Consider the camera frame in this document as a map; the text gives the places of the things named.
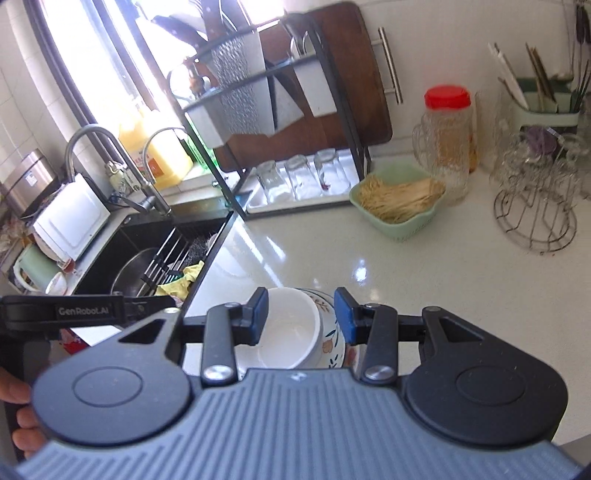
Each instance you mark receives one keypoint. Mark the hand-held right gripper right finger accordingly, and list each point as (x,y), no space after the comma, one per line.
(344,318)

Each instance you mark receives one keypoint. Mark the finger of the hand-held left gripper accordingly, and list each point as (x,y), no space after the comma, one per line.
(145,305)

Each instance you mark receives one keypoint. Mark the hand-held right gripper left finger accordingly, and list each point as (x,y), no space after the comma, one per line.
(258,317)

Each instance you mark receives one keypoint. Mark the floral deep plate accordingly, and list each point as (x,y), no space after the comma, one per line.
(330,337)

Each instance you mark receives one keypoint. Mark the cream white bowl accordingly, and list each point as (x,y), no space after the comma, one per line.
(286,332)

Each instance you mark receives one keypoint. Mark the person's left hand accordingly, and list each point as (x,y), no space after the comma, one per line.
(18,415)

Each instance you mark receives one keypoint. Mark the steel pot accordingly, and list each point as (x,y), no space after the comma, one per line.
(131,272)

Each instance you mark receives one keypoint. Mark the yellow cloth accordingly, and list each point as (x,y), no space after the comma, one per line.
(180,279)

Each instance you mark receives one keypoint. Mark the green electric kettle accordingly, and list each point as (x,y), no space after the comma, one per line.
(34,270)

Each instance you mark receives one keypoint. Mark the black sink drying rack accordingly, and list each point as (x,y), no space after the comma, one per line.
(166,256)

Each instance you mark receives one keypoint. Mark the black sink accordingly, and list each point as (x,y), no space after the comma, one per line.
(120,235)

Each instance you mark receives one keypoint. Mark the white plastic cutting board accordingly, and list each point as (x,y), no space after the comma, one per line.
(69,219)

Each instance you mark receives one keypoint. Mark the green plastic basket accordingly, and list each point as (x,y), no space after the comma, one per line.
(397,230)

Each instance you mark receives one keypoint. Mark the white drip tray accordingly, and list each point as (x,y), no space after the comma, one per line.
(295,205)

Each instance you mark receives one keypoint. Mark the dry noodles bundle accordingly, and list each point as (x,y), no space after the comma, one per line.
(399,198)

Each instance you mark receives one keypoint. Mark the clear glass tumbler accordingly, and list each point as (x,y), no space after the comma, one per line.
(332,170)
(274,182)
(302,177)

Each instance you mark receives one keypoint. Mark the tall steel faucet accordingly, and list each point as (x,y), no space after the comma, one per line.
(124,161)

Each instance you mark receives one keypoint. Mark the yellow oil bottle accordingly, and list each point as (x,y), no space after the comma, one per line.
(157,157)

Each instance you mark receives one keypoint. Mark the green bottle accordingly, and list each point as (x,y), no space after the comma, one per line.
(203,154)

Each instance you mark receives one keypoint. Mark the small steel faucet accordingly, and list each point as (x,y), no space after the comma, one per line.
(159,134)

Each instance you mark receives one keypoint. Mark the textured glass mug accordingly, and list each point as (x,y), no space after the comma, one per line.
(450,157)

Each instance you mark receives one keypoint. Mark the patterned silver knife holder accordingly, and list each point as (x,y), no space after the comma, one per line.
(238,87)

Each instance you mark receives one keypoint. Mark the inverted stemmed glass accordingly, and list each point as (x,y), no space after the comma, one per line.
(570,159)
(515,161)

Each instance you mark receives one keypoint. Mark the brown wooden cutting board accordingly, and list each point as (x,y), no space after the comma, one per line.
(351,83)

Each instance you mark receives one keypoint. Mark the textured glass tumbler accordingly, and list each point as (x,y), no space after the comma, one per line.
(494,134)

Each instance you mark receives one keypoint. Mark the red-lid plastic jar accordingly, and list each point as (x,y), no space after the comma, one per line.
(448,99)

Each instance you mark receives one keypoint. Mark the black dish rack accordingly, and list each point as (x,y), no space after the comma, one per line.
(272,69)

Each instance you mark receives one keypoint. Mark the purple glass cup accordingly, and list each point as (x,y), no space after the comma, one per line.
(540,141)

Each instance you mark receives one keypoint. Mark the green utensil holder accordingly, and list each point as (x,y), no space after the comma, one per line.
(547,117)

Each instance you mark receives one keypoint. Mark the kitchen knives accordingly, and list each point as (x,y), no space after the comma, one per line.
(198,23)

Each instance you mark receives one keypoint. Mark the white chopsticks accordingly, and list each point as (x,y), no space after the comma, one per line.
(510,76)

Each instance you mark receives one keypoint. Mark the brown chopsticks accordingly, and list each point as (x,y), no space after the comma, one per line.
(542,76)

